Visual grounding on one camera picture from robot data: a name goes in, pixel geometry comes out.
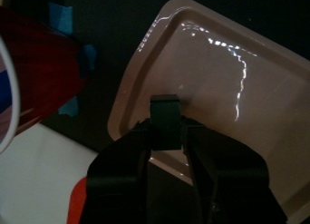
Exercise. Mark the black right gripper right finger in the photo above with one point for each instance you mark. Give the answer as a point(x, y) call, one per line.
point(230, 179)

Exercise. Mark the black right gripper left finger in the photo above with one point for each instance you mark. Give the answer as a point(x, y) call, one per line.
point(116, 179)

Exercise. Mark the white cutting board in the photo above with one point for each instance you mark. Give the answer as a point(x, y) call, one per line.
point(36, 179)

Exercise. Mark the blue tape piece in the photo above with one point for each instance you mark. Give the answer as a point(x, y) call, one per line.
point(70, 106)
point(87, 58)
point(62, 17)

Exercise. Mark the red cup with white rim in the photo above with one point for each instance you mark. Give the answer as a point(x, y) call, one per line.
point(44, 70)

